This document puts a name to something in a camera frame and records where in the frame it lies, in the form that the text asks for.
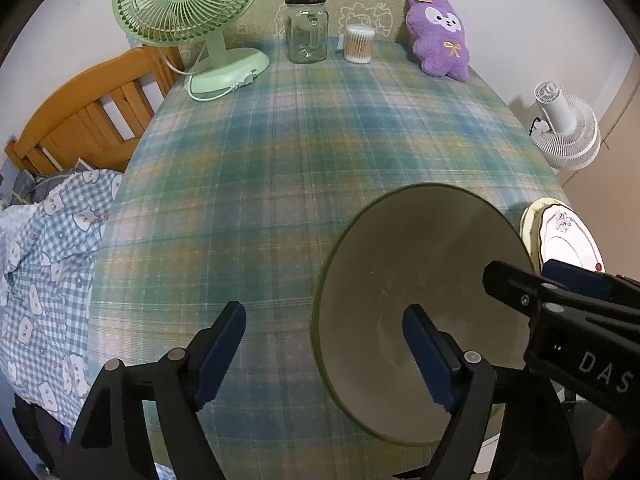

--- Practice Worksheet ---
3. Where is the red flower white plate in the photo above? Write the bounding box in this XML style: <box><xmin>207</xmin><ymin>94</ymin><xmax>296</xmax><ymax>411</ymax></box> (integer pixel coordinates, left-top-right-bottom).
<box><xmin>539</xmin><ymin>204</ymin><xmax>605</xmax><ymax>272</ymax></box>

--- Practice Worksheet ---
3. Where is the large grey floral bowl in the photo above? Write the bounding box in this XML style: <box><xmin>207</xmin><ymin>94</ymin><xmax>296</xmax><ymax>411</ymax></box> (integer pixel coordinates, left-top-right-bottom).
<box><xmin>311</xmin><ymin>183</ymin><xmax>532</xmax><ymax>446</ymax></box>

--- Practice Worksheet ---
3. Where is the round yellow flower plate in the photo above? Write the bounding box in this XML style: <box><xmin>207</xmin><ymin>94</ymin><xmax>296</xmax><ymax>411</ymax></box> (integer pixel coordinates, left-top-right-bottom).
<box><xmin>520</xmin><ymin>197</ymin><xmax>566</xmax><ymax>268</ymax></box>

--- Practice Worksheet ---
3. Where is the white standing fan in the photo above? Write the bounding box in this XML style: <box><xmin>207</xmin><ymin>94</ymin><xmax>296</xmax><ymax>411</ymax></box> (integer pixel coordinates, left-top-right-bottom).
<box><xmin>529</xmin><ymin>81</ymin><xmax>601</xmax><ymax>171</ymax></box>

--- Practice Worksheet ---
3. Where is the blue checkered blanket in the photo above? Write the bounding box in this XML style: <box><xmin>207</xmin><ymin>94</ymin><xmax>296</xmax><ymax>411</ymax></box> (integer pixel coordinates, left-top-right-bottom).
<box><xmin>1</xmin><ymin>169</ymin><xmax>122</xmax><ymax>428</ymax></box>

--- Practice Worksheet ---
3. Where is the purple plush bunny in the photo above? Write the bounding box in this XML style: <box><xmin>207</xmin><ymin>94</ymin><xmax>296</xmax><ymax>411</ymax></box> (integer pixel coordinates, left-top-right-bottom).
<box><xmin>406</xmin><ymin>0</ymin><xmax>470</xmax><ymax>81</ymax></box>

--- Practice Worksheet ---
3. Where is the plaid green tablecloth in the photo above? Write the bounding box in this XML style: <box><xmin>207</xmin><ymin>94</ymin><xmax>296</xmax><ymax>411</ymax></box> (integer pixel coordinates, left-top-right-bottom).
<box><xmin>87</xmin><ymin>40</ymin><xmax>564</xmax><ymax>479</ymax></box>

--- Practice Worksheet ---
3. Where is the cotton swab container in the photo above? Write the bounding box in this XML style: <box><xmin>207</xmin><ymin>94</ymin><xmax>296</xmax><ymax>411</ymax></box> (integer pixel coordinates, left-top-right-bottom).
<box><xmin>343</xmin><ymin>24</ymin><xmax>375</xmax><ymax>64</ymax></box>

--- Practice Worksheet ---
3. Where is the wooden bed headboard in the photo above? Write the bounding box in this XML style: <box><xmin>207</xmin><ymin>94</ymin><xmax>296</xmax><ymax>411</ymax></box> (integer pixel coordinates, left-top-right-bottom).
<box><xmin>4</xmin><ymin>46</ymin><xmax>183</xmax><ymax>174</ymax></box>

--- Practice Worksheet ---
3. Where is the glass jar black lid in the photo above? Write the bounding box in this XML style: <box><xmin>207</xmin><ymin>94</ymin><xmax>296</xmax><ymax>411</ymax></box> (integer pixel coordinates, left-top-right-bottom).
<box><xmin>284</xmin><ymin>0</ymin><xmax>330</xmax><ymax>64</ymax></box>

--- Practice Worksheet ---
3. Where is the green desk fan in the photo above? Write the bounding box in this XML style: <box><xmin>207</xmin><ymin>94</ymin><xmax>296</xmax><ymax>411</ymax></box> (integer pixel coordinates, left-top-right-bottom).
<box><xmin>112</xmin><ymin>0</ymin><xmax>270</xmax><ymax>102</ymax></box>

